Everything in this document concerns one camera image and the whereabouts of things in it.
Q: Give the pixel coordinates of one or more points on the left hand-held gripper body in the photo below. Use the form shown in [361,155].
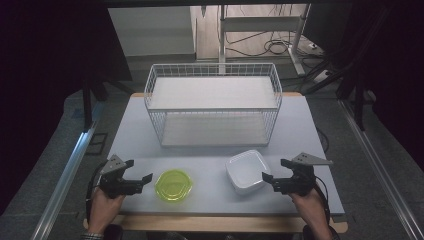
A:
[111,181]

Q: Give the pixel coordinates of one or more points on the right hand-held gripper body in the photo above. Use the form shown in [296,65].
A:
[301,181]

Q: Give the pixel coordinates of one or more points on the white square bowl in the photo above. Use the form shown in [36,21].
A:
[247,171]

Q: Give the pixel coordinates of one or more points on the green translucent round plate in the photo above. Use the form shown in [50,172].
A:
[173,185]

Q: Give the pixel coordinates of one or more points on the person's left hand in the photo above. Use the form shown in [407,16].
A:
[101,210]

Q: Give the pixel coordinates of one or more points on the person's right hand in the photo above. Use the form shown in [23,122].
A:
[311,210]

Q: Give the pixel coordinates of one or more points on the black metal stand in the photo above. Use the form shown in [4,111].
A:
[359,103]
[87,106]

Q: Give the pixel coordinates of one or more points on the white power strip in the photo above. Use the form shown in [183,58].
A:
[322,76]

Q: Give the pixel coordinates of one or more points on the dark curtain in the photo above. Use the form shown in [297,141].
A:
[43,83]
[396,76]

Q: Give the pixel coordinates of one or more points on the aluminium rail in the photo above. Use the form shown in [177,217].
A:
[380,170]
[68,173]

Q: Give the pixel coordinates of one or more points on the white desk frame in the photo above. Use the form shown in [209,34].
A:
[261,24]

